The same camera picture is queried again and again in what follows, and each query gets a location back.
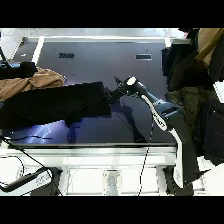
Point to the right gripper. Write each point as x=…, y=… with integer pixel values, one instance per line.
x=117, y=92

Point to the heap of clothes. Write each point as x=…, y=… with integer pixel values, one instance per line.
x=181, y=66

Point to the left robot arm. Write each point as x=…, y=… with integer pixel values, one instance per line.
x=36, y=181

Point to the brown garment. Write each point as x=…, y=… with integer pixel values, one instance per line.
x=43, y=80

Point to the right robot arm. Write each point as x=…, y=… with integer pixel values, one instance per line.
x=166, y=115

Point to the black pants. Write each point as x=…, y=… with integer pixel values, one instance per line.
x=50, y=103

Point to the silver frame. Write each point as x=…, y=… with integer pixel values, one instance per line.
x=100, y=156

